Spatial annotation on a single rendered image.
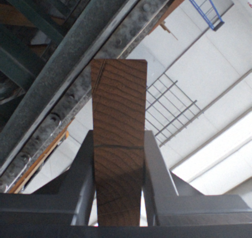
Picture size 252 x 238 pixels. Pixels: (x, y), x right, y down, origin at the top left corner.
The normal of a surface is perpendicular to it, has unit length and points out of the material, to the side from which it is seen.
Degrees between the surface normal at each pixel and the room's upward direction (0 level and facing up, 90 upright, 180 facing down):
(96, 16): 90
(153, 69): 90
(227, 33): 93
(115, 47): 90
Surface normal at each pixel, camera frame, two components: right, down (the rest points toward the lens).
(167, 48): -0.01, 0.38
